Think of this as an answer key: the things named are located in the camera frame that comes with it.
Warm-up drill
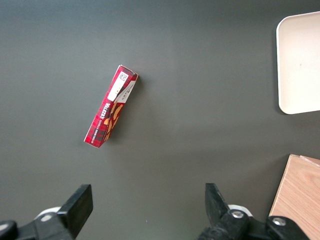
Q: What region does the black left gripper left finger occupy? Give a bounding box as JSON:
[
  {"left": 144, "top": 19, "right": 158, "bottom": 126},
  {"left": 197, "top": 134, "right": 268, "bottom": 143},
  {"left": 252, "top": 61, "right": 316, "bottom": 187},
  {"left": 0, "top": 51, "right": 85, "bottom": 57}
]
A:
[{"left": 0, "top": 184, "right": 94, "bottom": 240}]

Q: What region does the red shortbread biscuit box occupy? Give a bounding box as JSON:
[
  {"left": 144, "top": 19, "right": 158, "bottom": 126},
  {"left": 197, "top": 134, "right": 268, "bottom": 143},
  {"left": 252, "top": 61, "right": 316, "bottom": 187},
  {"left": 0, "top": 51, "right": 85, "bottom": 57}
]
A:
[{"left": 83, "top": 64, "right": 140, "bottom": 149}]

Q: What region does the white plastic tray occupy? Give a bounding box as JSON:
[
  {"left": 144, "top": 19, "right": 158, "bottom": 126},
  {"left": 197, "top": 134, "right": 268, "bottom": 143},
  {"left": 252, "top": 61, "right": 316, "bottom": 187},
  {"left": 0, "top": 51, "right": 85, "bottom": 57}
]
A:
[{"left": 275, "top": 11, "right": 320, "bottom": 115}]

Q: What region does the light wooden board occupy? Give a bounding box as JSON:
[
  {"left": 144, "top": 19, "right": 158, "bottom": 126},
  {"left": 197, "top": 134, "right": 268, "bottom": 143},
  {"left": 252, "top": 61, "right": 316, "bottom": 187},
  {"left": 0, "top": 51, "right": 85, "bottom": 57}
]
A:
[{"left": 268, "top": 154, "right": 320, "bottom": 240}]

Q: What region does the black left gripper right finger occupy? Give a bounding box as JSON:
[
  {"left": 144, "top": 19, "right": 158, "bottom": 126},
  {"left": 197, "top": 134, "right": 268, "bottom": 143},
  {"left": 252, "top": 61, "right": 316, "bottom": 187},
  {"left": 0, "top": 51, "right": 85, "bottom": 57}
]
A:
[{"left": 197, "top": 182, "right": 311, "bottom": 240}]

